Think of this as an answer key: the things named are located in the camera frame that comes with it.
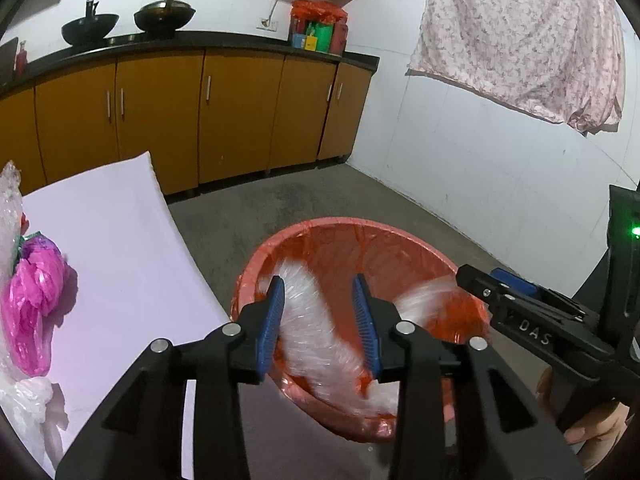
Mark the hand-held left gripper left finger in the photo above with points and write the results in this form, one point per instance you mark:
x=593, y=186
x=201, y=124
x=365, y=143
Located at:
x=270, y=325

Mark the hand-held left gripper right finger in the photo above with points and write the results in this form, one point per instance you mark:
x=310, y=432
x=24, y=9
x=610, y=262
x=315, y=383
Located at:
x=364, y=325

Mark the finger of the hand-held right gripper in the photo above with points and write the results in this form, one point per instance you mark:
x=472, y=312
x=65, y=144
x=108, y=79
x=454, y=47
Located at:
x=530, y=332
x=515, y=282

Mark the clear plastic wrap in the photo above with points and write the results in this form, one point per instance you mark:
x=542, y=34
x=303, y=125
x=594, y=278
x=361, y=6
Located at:
x=320, y=340

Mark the red trash bin with liner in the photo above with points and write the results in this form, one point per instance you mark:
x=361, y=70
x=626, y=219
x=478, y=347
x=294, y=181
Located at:
x=350, y=240

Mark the person's right hand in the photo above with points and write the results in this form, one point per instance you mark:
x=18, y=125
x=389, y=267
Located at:
x=600, y=427

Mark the pink plastic bag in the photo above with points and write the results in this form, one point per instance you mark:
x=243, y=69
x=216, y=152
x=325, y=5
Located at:
x=30, y=310

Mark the orange kitchen base cabinet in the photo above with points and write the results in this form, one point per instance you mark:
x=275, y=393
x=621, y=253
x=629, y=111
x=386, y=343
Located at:
x=160, y=110

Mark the pink floral hanging cloth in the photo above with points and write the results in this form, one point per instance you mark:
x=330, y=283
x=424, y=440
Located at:
x=515, y=30

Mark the white plastic bag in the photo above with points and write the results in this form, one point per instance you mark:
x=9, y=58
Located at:
x=30, y=405

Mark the blue and yellow small box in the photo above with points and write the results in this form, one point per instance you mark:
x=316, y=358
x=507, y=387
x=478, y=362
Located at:
x=300, y=40

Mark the black kitchen countertop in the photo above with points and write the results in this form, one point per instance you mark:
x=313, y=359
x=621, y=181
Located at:
x=225, y=40

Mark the green packet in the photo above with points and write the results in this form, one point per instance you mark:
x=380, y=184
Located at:
x=322, y=35

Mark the red plastic bag of goods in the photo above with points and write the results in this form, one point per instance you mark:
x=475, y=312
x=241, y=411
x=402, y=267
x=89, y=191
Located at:
x=315, y=10

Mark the black gas stove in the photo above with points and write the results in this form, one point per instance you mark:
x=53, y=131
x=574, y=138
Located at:
x=125, y=38

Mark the black wok with lid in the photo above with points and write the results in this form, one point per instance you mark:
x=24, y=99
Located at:
x=165, y=15

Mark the black open wok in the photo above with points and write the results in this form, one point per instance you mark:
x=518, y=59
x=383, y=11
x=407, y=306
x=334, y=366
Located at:
x=90, y=27

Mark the small red bottle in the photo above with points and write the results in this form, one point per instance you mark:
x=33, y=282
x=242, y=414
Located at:
x=21, y=57

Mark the white wall socket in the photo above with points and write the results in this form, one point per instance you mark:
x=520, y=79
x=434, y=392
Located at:
x=268, y=23

